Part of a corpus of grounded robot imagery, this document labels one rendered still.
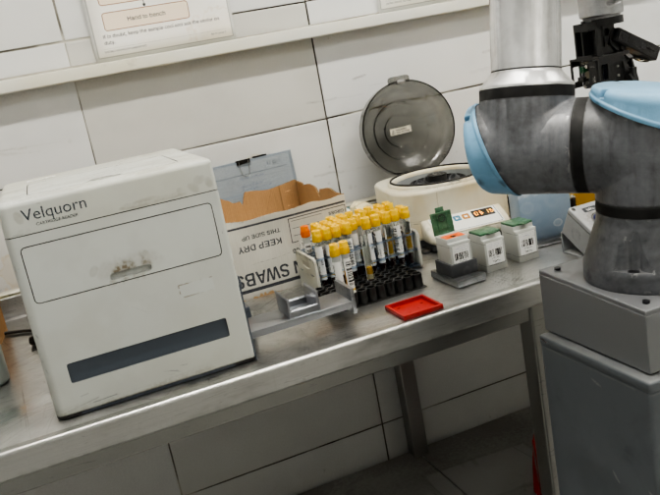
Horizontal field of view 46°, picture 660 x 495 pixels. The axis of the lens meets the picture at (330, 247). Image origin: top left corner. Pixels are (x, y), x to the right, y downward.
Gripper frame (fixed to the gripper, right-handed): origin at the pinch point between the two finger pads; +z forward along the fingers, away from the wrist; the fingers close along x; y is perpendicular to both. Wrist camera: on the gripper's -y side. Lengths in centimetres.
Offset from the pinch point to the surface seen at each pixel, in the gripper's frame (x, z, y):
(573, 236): 7.6, 14.0, 20.6
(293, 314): 3, 13, 71
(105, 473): -62, 58, 98
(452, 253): 2.2, 12.2, 41.2
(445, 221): -2.6, 7.9, 38.6
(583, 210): 8.6, 10.0, 18.6
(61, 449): 6, 20, 107
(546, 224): -2.3, 14.0, 17.6
